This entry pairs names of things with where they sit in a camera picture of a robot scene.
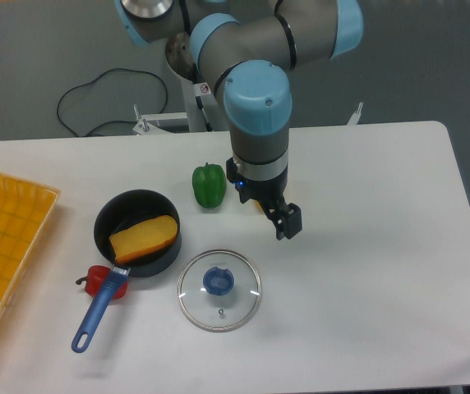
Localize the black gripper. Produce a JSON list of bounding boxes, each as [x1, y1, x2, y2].
[[226, 158, 302, 241]]

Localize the glass pot lid blue knob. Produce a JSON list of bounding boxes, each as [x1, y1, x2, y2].
[[177, 249, 263, 332]]

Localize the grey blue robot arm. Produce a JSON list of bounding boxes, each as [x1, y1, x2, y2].
[[115, 1, 364, 239]]

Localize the green bell pepper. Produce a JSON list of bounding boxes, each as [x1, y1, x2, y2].
[[191, 163, 226, 209]]

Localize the red bell pepper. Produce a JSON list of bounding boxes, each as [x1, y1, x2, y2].
[[75, 265, 128, 300]]

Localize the white table clamp bracket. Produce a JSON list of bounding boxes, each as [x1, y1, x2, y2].
[[347, 102, 364, 126]]

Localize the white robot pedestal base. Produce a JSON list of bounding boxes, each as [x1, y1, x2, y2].
[[132, 32, 236, 135]]

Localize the black pot blue handle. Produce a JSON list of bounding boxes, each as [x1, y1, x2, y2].
[[71, 189, 182, 353]]

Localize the black cable on floor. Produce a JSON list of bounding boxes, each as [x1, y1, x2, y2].
[[56, 67, 169, 138]]

